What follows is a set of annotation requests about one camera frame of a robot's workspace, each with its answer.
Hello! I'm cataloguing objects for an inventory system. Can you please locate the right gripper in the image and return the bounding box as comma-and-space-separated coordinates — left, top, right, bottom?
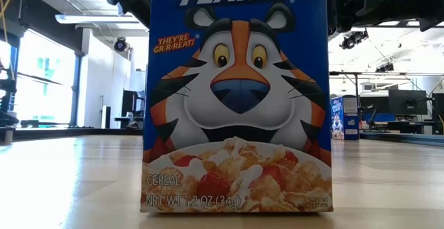
326, 0, 377, 37

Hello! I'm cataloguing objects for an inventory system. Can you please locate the Frosted Flakes cereal box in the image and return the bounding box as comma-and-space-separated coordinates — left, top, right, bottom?
330, 95, 361, 142
140, 0, 334, 213

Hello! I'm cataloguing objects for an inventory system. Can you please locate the black ceiling track spotlight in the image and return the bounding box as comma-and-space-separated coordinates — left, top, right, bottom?
339, 29, 369, 51
375, 62, 395, 74

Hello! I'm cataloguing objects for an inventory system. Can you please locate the black computer monitor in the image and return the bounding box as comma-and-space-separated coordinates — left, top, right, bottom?
359, 96, 389, 115
121, 90, 145, 119
388, 89, 428, 116

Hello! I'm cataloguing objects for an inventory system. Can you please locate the white computer tower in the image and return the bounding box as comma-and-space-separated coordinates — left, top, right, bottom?
101, 105, 112, 129

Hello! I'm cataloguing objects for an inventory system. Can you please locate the black equipment stand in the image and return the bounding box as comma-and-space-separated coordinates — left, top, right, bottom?
0, 78, 20, 128

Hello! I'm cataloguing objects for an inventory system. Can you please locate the black ceiling dome camera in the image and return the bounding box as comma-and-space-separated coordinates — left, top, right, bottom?
113, 36, 128, 53

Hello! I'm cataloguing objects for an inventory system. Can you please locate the black aluminium table frame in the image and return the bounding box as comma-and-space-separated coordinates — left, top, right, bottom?
0, 127, 444, 147

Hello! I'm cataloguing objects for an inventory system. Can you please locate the yellow cord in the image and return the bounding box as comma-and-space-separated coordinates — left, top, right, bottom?
0, 0, 22, 80

